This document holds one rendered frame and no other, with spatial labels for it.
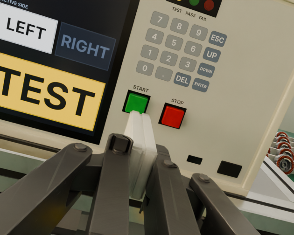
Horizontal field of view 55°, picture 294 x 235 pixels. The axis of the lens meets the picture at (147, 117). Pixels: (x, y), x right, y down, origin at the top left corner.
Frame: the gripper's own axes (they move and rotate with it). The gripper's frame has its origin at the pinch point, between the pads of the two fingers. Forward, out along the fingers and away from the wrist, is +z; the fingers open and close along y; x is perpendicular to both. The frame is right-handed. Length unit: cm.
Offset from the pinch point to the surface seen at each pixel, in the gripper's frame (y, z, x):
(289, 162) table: 99, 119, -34
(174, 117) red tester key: 4.0, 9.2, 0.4
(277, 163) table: 92, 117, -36
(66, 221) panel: -4.1, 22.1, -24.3
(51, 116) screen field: -7.5, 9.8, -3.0
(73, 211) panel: -3.6, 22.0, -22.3
